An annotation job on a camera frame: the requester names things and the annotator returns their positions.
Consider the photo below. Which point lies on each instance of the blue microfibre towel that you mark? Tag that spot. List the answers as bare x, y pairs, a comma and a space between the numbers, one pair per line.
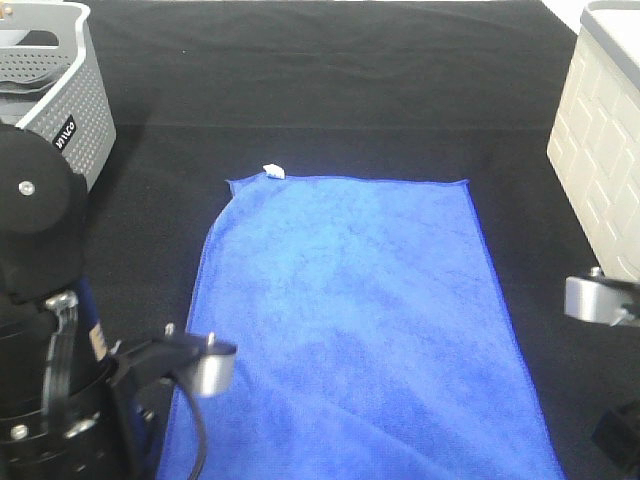
373, 338

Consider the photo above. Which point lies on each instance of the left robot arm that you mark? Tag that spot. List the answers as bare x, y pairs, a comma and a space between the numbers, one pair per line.
69, 406

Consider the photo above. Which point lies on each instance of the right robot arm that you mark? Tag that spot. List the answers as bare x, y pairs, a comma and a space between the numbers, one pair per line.
600, 299

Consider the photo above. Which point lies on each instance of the black table cloth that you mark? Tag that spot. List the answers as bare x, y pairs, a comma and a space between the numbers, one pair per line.
205, 92

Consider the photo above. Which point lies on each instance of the white plastic storage bin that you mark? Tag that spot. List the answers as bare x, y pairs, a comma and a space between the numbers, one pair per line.
594, 142

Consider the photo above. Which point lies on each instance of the grey perforated laundry basket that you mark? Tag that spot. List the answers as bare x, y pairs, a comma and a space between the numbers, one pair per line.
74, 116

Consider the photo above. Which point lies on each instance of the grey folded cloth in basket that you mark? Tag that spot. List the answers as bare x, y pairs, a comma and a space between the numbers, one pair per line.
22, 93

